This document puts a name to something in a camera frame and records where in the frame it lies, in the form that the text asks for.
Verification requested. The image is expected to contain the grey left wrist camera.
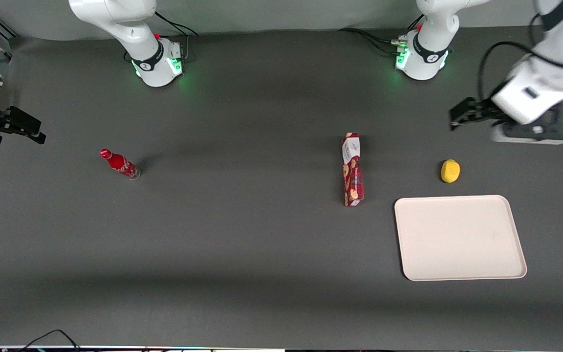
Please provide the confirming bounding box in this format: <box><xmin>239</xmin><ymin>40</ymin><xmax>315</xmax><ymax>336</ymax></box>
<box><xmin>491</xmin><ymin>122</ymin><xmax>563</xmax><ymax>145</ymax></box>

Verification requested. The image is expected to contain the red cola bottle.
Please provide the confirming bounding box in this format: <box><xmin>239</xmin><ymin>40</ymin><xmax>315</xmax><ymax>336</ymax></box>
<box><xmin>99</xmin><ymin>148</ymin><xmax>141</xmax><ymax>180</ymax></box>

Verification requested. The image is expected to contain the beige plastic tray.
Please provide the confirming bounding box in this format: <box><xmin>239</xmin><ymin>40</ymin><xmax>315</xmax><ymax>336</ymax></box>
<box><xmin>394</xmin><ymin>195</ymin><xmax>528</xmax><ymax>282</ymax></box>

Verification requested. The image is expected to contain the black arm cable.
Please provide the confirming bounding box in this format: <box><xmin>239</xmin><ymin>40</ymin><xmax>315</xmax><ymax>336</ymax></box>
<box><xmin>477</xmin><ymin>41</ymin><xmax>563</xmax><ymax>101</ymax></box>

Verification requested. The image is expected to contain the black table edge cable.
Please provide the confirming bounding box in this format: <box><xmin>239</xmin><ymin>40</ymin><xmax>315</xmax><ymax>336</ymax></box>
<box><xmin>18</xmin><ymin>329</ymin><xmax>83</xmax><ymax>352</ymax></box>

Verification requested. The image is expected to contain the red tartan cookie box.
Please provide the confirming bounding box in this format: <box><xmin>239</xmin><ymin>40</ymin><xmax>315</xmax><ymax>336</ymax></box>
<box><xmin>342</xmin><ymin>132</ymin><xmax>364</xmax><ymax>207</ymax></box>

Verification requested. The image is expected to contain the yellow lemon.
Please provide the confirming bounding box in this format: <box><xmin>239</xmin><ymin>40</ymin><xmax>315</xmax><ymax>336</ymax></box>
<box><xmin>440</xmin><ymin>159</ymin><xmax>461</xmax><ymax>184</ymax></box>

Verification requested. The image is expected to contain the black base cable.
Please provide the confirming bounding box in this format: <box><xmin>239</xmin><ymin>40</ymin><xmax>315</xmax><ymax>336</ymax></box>
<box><xmin>337</xmin><ymin>28</ymin><xmax>405</xmax><ymax>55</ymax></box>
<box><xmin>153</xmin><ymin>11</ymin><xmax>199</xmax><ymax>60</ymax></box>

